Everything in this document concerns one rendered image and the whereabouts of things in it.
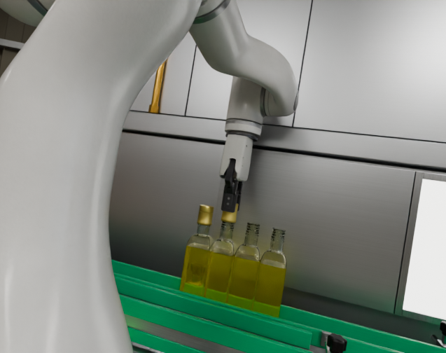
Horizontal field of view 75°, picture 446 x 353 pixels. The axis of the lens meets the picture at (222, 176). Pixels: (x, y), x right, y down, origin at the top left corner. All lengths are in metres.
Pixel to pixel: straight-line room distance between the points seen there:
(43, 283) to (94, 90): 0.14
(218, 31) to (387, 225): 0.58
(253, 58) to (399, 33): 0.47
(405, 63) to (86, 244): 0.83
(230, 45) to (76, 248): 0.40
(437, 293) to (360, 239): 0.20
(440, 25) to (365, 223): 0.52
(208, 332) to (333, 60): 0.72
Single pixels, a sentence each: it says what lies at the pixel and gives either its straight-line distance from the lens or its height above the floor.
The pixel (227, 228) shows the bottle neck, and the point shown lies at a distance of 0.67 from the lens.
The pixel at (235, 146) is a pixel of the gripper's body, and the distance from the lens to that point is 0.63.
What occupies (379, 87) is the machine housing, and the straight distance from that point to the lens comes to 0.87.
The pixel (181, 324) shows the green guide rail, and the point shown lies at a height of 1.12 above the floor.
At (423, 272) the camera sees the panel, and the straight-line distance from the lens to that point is 0.85.
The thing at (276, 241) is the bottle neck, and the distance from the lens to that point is 0.65.
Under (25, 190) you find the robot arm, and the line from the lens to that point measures 0.24.
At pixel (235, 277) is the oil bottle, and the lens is 0.68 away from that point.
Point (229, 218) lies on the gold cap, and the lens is 0.66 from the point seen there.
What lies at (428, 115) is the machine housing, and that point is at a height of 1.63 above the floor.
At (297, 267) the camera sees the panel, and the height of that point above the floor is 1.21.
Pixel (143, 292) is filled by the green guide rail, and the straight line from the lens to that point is 0.73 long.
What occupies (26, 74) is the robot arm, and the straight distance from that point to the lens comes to 0.25.
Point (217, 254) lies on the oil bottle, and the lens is 0.67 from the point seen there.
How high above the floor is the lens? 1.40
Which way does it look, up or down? level
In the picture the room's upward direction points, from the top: 9 degrees clockwise
